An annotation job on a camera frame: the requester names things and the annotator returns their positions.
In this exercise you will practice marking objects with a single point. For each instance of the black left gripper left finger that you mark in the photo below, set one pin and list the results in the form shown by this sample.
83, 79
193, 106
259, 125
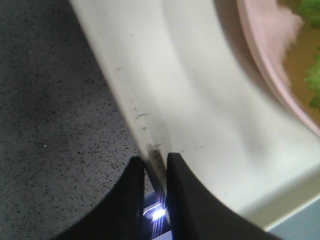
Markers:
119, 215

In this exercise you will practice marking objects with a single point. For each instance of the green lettuce leaf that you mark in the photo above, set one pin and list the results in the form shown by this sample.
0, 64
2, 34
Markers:
309, 11

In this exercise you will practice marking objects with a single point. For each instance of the pink round plate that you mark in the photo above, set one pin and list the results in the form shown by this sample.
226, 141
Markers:
270, 30

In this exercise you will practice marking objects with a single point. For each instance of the white bear serving tray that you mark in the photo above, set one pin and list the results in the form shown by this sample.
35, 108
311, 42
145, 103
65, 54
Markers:
182, 75

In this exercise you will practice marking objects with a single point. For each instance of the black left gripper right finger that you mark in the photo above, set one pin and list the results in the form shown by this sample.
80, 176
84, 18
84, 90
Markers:
195, 214

